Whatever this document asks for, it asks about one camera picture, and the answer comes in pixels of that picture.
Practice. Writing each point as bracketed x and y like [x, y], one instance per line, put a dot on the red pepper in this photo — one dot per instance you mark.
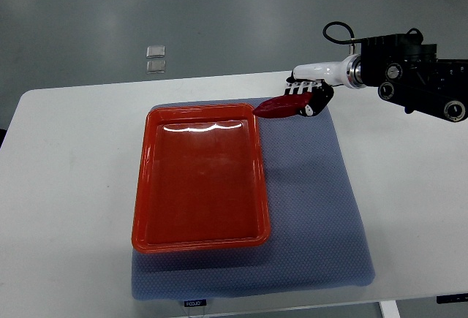
[283, 106]

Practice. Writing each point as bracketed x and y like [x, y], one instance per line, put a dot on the blue-grey mesh mat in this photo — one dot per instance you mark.
[317, 238]

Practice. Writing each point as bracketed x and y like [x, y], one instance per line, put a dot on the red plastic tray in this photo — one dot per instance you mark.
[201, 184]

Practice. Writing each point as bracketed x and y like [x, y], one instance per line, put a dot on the black table label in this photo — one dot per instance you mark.
[195, 303]

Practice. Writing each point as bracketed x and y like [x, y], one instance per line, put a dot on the white table leg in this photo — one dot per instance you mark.
[389, 309]

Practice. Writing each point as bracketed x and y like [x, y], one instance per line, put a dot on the black table control panel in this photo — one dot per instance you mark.
[446, 299]

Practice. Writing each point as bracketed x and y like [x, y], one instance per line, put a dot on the lower silver floor plate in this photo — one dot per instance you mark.
[156, 66]

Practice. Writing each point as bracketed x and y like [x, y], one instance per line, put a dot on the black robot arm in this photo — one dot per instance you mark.
[407, 72]

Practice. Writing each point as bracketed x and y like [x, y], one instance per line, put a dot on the upper silver floor plate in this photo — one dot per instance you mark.
[155, 51]

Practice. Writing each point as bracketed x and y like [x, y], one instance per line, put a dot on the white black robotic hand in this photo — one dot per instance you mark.
[315, 82]

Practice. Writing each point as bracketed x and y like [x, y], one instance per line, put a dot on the silver floor plate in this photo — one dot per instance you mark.
[155, 51]
[156, 66]

